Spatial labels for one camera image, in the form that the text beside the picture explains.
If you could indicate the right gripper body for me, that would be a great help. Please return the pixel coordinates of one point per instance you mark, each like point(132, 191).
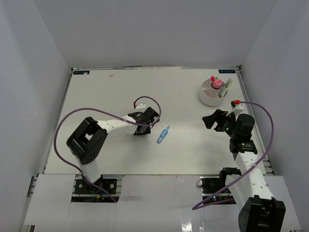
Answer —
point(226, 123)

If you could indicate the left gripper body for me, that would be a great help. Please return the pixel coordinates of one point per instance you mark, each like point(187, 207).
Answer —
point(147, 131)

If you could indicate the blue highlighter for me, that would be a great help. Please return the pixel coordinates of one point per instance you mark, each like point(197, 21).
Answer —
point(163, 135)

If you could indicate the pink-lidded small jar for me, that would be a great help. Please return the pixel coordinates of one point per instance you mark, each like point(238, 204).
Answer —
point(217, 84)

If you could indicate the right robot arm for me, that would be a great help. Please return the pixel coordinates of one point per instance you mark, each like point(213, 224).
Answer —
point(259, 211)

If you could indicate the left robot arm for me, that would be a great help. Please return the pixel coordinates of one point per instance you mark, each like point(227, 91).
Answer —
point(86, 142)

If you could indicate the white round divided container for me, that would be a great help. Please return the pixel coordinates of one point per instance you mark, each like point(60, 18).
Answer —
point(209, 96)

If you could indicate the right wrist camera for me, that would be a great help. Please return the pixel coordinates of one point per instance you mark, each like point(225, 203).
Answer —
point(237, 108)

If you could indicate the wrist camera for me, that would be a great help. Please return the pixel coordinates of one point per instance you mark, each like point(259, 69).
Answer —
point(139, 106)
point(237, 108)

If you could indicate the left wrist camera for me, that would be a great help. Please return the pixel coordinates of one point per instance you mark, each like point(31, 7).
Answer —
point(139, 106)

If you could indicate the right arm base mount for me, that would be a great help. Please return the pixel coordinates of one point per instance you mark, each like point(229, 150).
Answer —
point(211, 184)

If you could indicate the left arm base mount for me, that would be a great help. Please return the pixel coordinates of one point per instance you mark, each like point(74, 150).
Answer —
point(107, 190)

